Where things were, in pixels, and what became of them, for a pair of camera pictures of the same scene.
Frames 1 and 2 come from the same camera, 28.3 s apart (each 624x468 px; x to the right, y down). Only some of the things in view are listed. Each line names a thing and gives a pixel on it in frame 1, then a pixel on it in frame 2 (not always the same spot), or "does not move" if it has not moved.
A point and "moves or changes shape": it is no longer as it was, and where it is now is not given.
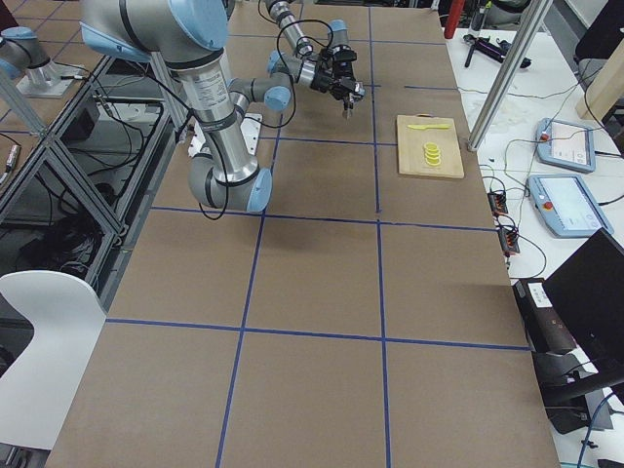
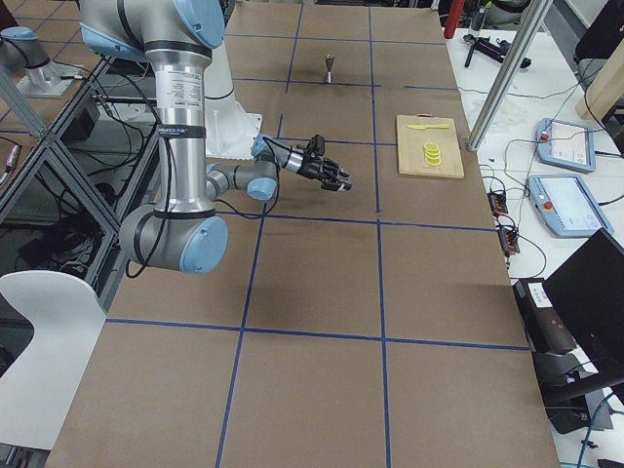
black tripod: [497, 51] does not move
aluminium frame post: [533, 16] does not move
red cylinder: [454, 16] does not move
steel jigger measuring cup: [348, 106] moves or changes shape
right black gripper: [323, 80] to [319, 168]
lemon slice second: [432, 156] does not move
